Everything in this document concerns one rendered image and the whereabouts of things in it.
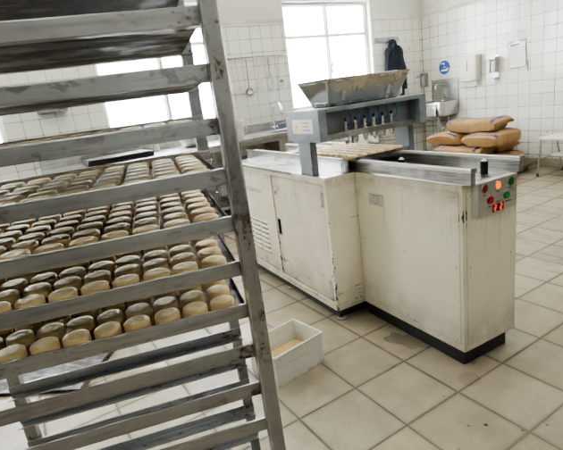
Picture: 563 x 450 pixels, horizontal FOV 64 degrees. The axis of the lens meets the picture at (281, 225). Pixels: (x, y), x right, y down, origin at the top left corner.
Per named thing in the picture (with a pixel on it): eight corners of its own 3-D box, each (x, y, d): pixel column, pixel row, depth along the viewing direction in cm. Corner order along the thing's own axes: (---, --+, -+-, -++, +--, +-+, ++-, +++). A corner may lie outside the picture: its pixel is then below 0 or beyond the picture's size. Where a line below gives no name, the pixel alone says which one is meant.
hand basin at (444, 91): (482, 136, 623) (481, 53, 593) (464, 140, 605) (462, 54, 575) (425, 135, 706) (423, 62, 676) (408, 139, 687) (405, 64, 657)
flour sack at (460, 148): (427, 160, 579) (426, 146, 574) (447, 154, 602) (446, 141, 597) (479, 162, 522) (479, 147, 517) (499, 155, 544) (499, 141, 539)
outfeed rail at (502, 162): (286, 151, 358) (284, 143, 356) (289, 150, 359) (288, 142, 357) (519, 171, 185) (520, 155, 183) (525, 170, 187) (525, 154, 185)
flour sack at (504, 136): (493, 149, 507) (493, 134, 503) (460, 148, 540) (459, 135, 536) (525, 138, 547) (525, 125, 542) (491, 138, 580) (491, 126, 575)
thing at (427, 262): (365, 314, 259) (351, 161, 234) (409, 295, 273) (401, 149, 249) (466, 370, 198) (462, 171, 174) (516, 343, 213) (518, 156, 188)
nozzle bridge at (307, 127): (291, 172, 255) (284, 112, 246) (389, 151, 286) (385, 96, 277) (323, 179, 227) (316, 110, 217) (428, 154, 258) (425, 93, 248)
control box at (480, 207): (470, 216, 182) (470, 183, 178) (508, 204, 192) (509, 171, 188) (478, 218, 179) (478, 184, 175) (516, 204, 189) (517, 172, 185)
